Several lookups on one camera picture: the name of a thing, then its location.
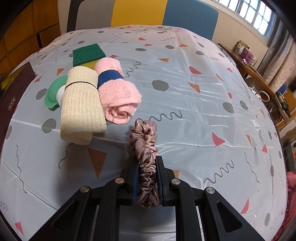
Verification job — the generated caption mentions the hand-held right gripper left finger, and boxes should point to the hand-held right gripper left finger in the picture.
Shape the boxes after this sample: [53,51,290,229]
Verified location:
[31,162,140,241]

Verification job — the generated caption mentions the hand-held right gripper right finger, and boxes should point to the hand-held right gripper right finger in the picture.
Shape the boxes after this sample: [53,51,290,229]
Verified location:
[155,156,265,241]

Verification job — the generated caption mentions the pink satin scrunchie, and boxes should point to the pink satin scrunchie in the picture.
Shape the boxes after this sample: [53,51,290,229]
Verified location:
[129,119,161,209]

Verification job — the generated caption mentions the pink towel with blue band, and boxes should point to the pink towel with blue band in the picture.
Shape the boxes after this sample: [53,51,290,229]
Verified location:
[95,58,142,124]

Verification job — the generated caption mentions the beige bandage roll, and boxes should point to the beige bandage roll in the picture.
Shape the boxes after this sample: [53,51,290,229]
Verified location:
[60,67,107,146]

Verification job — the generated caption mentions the mint green silicone holder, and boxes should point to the mint green silicone holder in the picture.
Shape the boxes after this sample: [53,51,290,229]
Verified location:
[44,75,68,109]

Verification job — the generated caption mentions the green yellow scouring sponge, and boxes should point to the green yellow scouring sponge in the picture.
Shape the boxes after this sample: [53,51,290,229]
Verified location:
[72,43,106,70]

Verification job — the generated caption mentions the maroon tin box gold inside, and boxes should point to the maroon tin box gold inside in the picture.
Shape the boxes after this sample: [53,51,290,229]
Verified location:
[0,62,36,149]

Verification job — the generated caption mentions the white patterned plastic tablecloth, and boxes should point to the white patterned plastic tablecloth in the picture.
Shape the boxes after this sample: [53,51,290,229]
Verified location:
[0,24,289,241]

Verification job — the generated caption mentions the red cloth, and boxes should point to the red cloth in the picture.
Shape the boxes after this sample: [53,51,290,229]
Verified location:
[277,171,296,237]

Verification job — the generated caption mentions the wooden drawer unit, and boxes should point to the wooden drawer unit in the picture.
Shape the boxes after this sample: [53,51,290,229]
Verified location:
[275,88,296,131]

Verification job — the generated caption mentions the wooden side table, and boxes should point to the wooden side table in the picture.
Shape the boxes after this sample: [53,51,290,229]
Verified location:
[218,43,278,93]

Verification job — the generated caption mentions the dark green tool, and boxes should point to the dark green tool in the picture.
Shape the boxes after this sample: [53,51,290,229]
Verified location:
[276,91,291,117]

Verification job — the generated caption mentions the purple boxes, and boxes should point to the purple boxes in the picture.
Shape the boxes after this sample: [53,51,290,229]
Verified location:
[236,40,258,64]

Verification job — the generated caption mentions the grey yellow blue bench back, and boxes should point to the grey yellow blue bench back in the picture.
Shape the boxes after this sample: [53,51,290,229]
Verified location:
[75,0,219,41]

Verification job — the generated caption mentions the patterned beige curtain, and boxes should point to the patterned beige curtain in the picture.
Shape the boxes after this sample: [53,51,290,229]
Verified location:
[257,19,296,91]

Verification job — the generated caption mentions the white framed window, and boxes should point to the white framed window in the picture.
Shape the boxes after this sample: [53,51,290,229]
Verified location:
[215,0,278,39]

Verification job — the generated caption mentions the wooden wardrobe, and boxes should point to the wooden wardrobe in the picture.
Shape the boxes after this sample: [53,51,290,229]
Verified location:
[0,0,70,72]

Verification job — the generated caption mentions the white ring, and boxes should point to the white ring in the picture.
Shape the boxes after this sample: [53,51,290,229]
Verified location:
[254,90,270,102]

